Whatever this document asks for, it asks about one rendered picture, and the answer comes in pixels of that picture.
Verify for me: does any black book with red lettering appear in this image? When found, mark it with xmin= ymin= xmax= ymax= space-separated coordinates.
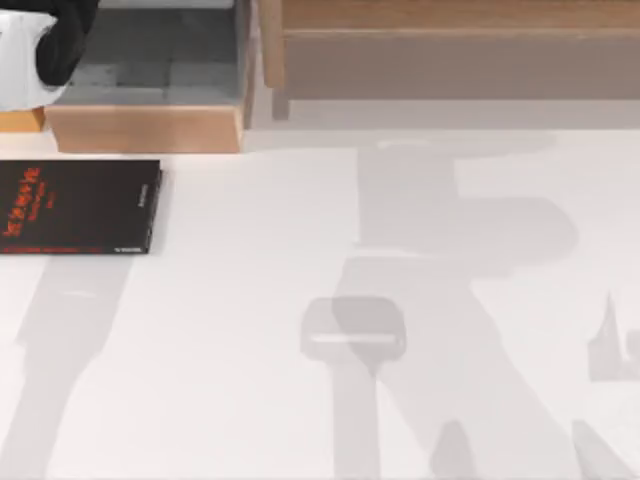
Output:
xmin=0 ymin=159 xmax=164 ymax=255

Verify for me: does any pale wooden drawer front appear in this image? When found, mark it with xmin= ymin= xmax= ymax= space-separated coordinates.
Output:
xmin=43 ymin=103 xmax=247 ymax=154

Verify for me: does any wooden cupboard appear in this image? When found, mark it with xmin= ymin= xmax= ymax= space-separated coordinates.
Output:
xmin=263 ymin=0 xmax=640 ymax=121

